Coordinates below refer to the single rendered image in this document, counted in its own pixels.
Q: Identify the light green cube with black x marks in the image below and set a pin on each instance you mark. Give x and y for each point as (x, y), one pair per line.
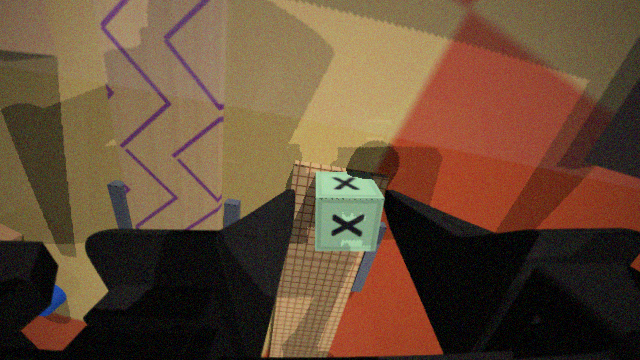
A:
(348, 211)

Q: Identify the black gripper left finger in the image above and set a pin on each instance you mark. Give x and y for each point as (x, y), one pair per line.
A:
(241, 263)

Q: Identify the tan cube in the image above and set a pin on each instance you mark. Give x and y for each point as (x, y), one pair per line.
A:
(7, 234)

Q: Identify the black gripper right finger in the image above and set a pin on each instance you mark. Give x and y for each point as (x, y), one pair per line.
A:
(467, 277)

